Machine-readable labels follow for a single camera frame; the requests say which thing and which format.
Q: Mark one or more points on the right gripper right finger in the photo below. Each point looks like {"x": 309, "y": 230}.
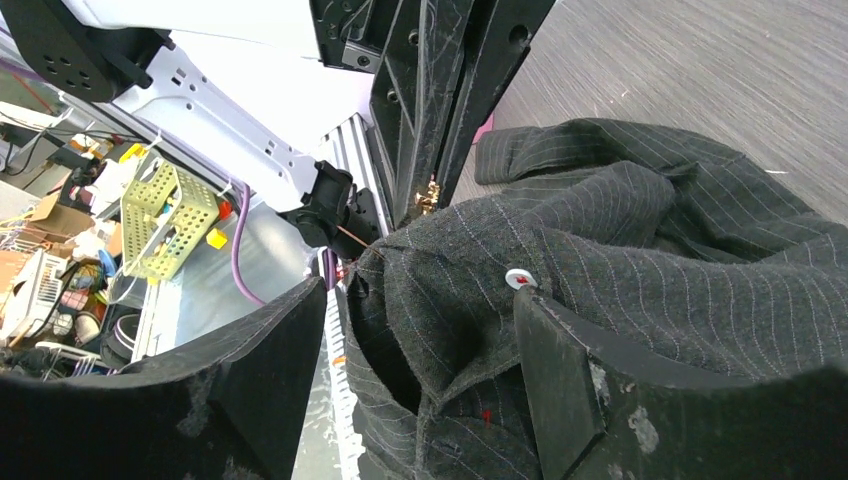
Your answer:
{"x": 604, "y": 407}

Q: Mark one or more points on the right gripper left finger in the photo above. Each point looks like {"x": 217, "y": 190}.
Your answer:
{"x": 229, "y": 404}

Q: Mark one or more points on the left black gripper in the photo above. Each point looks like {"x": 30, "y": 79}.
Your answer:
{"x": 441, "y": 68}

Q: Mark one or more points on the black pinstriped shirt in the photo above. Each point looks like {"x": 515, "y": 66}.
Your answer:
{"x": 661, "y": 235}

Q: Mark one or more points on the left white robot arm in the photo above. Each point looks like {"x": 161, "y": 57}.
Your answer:
{"x": 121, "y": 53}

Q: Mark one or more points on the yellow perforated basket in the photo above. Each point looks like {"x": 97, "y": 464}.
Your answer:
{"x": 163, "y": 219}

